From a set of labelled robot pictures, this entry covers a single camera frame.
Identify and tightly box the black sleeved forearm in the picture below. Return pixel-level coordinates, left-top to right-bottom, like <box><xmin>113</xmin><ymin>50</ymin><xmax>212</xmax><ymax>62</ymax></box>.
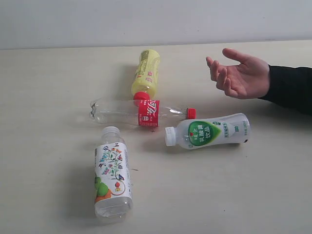
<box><xmin>261</xmin><ymin>66</ymin><xmax>312</xmax><ymax>116</ymax></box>

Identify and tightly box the white green label yogurt bottle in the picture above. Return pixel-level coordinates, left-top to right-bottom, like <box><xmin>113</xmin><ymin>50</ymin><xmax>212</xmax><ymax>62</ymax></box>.
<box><xmin>165</xmin><ymin>113</ymin><xmax>251</xmax><ymax>150</ymax></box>

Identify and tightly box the clear bottle floral label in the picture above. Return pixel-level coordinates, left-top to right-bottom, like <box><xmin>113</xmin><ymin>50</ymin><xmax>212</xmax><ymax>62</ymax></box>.
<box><xmin>94</xmin><ymin>126</ymin><xmax>133</xmax><ymax>224</ymax></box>

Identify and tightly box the yellow drink bottle red cap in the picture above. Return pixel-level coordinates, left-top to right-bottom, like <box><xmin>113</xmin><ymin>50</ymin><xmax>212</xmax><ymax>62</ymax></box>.
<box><xmin>131</xmin><ymin>49</ymin><xmax>160</xmax><ymax>106</ymax></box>

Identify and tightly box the clear cola bottle red label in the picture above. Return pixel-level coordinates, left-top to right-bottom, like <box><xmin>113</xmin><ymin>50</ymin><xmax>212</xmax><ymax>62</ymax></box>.
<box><xmin>90</xmin><ymin>98</ymin><xmax>196</xmax><ymax>127</ymax></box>

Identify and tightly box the person's open hand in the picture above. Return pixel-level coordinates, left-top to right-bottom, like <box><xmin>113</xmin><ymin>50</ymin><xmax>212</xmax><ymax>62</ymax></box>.
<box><xmin>206</xmin><ymin>48</ymin><xmax>270</xmax><ymax>99</ymax></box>

